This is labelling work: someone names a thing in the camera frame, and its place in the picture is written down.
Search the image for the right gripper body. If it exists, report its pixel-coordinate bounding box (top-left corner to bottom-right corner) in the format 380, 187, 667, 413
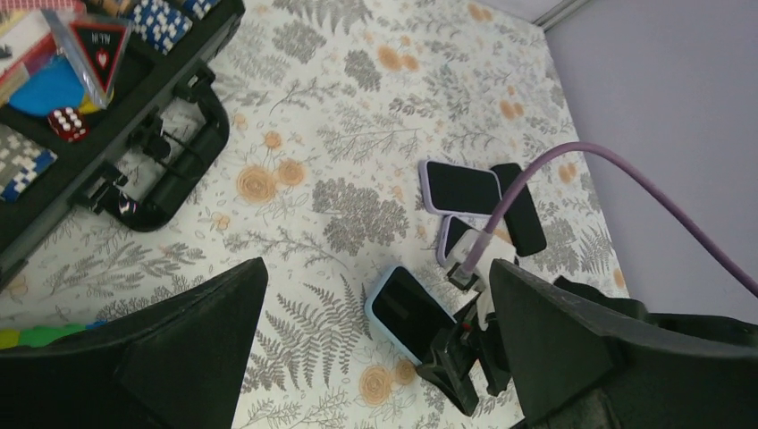
416, 299, 511, 416

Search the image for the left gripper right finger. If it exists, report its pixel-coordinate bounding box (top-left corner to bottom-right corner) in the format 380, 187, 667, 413
489, 260, 757, 428

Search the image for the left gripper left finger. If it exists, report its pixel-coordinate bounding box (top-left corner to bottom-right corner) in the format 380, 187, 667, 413
1, 258, 268, 428

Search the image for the light blue phone case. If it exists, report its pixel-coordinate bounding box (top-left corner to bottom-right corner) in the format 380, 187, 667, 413
363, 264, 459, 367

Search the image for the black phone without case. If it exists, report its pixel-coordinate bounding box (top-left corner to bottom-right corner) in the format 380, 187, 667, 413
491, 163, 547, 257

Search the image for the black poker chip case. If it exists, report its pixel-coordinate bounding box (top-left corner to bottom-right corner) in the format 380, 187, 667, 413
1, 1, 246, 283

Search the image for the red die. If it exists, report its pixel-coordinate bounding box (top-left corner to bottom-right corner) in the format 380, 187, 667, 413
46, 107, 89, 142

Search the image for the floral table mat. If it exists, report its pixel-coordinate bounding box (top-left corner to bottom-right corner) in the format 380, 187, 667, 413
0, 0, 630, 429

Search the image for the triangular card box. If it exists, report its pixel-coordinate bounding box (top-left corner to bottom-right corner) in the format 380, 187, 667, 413
41, 9, 132, 109

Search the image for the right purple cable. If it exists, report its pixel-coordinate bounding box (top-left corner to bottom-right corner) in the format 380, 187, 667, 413
460, 141, 758, 299

